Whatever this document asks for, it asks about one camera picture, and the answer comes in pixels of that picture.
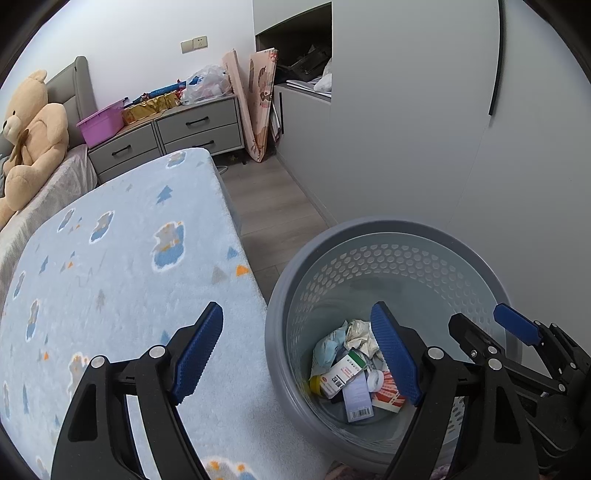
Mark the purple plastic basin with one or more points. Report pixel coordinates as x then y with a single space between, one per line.
101 127

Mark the colourful wrapping paper roll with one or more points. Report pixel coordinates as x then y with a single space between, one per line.
157 92

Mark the plain pink foam mat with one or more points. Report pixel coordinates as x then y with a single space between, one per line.
238 92

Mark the green white milk carton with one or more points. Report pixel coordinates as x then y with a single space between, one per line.
344 374

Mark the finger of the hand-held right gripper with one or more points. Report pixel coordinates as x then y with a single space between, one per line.
517 323
471 337

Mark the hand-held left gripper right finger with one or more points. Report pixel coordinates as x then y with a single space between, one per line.
397 355

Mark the dark bag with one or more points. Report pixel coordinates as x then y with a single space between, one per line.
302 62

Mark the pale purple box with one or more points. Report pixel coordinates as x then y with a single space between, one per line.
358 399

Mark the gold foil gift box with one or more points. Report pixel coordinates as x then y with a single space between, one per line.
152 110

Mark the beige teddy bear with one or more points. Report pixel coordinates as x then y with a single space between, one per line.
37 134

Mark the white box with red hearts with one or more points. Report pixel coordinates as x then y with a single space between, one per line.
388 397

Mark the grey perforated plastic basket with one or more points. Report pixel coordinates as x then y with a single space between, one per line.
415 258

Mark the printed blue blanket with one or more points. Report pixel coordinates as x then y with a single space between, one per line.
115 277

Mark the white paper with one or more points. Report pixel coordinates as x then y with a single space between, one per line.
360 334

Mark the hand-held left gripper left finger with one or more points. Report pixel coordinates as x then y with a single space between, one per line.
198 355

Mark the blue wet wipes packet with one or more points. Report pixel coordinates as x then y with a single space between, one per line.
330 344

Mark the white cloth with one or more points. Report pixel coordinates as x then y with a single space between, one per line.
324 76

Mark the clear plastic bag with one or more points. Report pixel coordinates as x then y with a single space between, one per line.
207 85

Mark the cartoon printed pink mat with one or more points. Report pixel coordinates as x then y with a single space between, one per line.
263 101

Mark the white wardrobe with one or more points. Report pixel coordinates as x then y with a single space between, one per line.
415 115

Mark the wall socket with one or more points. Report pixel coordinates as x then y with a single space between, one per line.
194 44

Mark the white round lid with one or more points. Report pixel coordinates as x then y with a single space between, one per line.
375 381

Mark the grey bed headboard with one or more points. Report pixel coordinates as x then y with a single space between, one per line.
78 92

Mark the grey drawer chest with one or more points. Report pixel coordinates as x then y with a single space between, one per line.
203 122

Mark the small yellow container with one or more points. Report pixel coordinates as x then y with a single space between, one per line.
317 385

